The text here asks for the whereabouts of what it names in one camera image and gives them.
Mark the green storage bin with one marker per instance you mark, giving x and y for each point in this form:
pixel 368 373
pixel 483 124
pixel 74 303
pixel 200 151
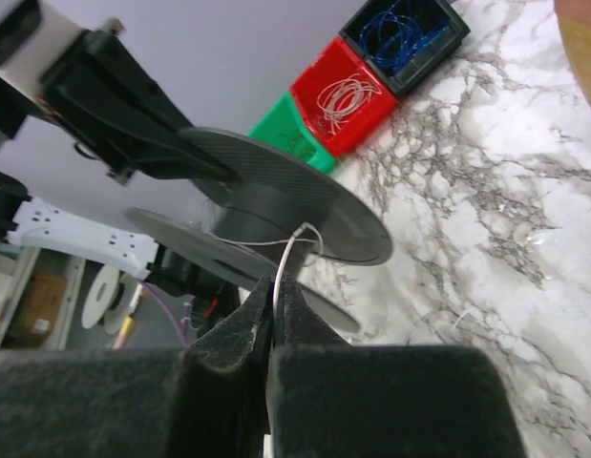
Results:
pixel 283 128

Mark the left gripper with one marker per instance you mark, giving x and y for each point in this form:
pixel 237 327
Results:
pixel 98 93

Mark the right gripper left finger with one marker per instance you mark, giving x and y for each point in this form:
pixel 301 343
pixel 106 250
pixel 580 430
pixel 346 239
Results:
pixel 241 340

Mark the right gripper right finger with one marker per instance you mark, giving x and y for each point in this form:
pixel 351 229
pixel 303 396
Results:
pixel 303 316

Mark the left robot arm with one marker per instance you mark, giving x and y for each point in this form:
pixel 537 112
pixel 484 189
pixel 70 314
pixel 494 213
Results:
pixel 26 220

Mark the red storage bin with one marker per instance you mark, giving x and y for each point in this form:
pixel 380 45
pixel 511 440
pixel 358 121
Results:
pixel 340 99

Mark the black cable spool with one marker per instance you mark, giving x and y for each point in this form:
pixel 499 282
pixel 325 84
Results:
pixel 274 213

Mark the cream cylindrical drawer cabinet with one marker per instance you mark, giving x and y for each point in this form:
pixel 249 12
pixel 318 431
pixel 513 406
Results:
pixel 574 18

